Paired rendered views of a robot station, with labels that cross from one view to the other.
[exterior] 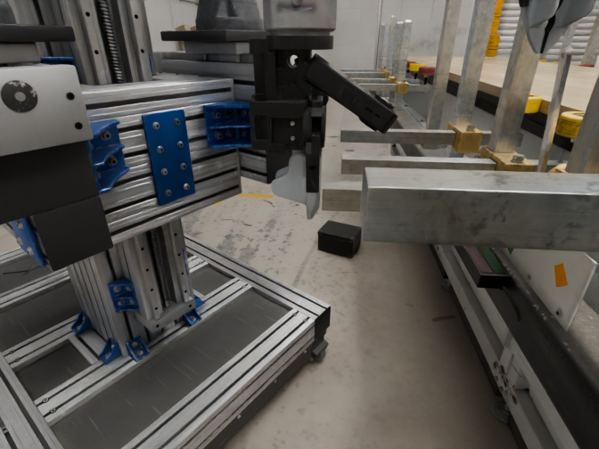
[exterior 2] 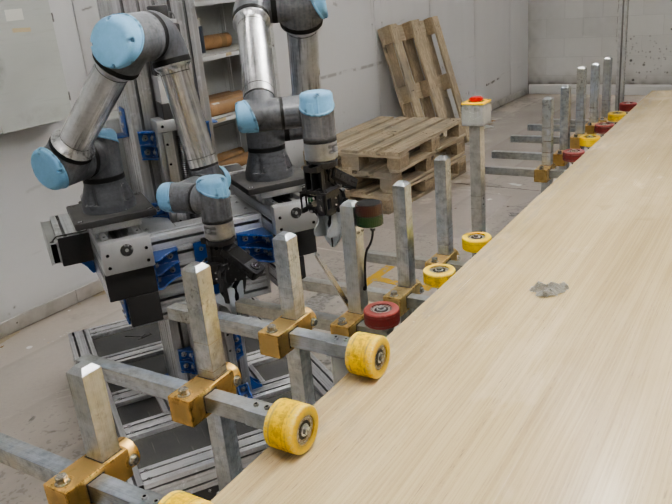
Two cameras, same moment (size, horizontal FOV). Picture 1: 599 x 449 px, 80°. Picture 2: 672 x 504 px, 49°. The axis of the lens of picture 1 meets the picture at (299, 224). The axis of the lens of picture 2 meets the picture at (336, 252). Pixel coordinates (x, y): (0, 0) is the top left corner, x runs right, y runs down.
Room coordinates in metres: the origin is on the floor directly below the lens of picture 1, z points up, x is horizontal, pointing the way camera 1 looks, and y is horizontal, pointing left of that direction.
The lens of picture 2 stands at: (-0.96, -1.05, 1.60)
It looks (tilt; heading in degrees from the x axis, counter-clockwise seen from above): 21 degrees down; 28
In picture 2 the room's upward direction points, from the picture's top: 5 degrees counter-clockwise
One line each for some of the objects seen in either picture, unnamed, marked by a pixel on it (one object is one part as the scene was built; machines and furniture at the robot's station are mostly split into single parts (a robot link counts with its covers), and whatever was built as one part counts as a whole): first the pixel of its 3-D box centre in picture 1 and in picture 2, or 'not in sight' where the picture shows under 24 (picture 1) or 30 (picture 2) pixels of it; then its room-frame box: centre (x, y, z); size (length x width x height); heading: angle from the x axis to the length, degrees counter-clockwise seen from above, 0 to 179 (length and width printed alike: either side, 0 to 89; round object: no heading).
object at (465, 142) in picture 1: (461, 135); (442, 263); (0.91, -0.41, 0.81); 0.14 x 0.06 x 0.05; 175
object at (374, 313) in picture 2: not in sight; (382, 329); (0.38, -0.44, 0.85); 0.08 x 0.08 x 0.11
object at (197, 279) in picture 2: not in sight; (215, 389); (-0.07, -0.31, 0.94); 0.04 x 0.04 x 0.48; 85
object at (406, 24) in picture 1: (401, 75); (547, 157); (1.93, -0.51, 0.86); 0.04 x 0.04 x 0.48; 85
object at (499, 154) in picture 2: (378, 82); (541, 156); (2.14, -0.44, 0.81); 0.44 x 0.03 x 0.04; 85
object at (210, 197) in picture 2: not in sight; (213, 199); (0.43, 0.00, 1.12); 0.09 x 0.08 x 0.11; 92
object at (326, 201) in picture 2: not in sight; (322, 186); (0.46, -0.29, 1.16); 0.09 x 0.08 x 0.12; 175
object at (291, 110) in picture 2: not in sight; (307, 110); (0.54, -0.22, 1.32); 0.11 x 0.11 x 0.08; 31
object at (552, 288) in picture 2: not in sight; (549, 286); (0.58, -0.77, 0.91); 0.09 x 0.07 x 0.02; 119
